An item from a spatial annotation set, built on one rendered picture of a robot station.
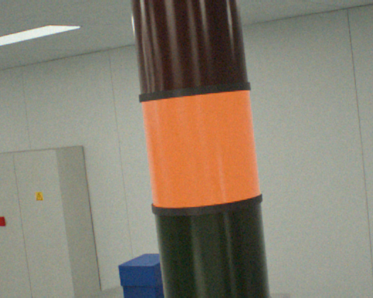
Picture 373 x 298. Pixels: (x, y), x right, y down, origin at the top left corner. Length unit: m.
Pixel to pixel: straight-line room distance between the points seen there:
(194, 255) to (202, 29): 0.10
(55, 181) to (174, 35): 6.88
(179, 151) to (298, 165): 5.87
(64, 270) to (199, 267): 7.02
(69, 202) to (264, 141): 2.09
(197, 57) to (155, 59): 0.02
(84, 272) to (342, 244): 2.67
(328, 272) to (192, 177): 5.95
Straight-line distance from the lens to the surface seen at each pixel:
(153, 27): 0.32
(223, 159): 0.31
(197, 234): 0.31
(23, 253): 7.68
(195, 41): 0.31
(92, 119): 7.33
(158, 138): 0.32
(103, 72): 7.21
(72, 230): 7.27
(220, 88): 0.31
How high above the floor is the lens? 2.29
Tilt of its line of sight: 3 degrees down
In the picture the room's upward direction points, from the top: 6 degrees counter-clockwise
